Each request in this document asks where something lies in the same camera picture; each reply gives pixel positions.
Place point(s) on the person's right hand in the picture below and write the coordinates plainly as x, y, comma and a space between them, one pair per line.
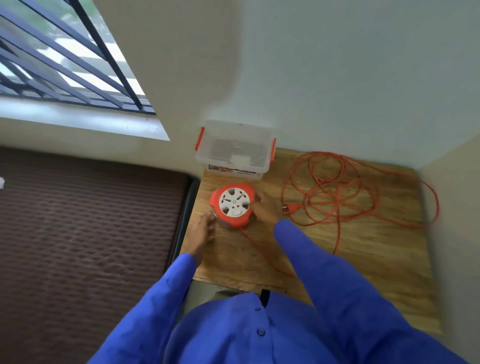
267, 212

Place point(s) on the person's left hand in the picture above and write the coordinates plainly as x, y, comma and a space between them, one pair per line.
199, 234

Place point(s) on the person's left fingers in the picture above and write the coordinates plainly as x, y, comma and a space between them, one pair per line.
208, 224

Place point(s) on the person's right fingers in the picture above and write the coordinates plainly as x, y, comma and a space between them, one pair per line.
258, 201

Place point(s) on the person's right forearm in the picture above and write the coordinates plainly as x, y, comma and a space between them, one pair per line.
337, 285

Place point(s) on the person's left forearm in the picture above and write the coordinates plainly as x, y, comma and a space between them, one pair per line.
150, 311

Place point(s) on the small white box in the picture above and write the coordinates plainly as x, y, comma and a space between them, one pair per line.
240, 159

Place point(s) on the clear plastic box orange latches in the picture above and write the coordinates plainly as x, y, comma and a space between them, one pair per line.
234, 150

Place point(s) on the person's blue shirt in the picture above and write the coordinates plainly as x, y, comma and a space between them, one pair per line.
247, 330

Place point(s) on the brown quilted mattress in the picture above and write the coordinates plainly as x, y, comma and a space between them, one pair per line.
86, 243

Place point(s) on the white window sill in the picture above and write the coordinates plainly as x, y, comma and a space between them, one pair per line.
75, 117

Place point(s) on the dark metal window grille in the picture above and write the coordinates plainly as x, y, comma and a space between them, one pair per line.
71, 71

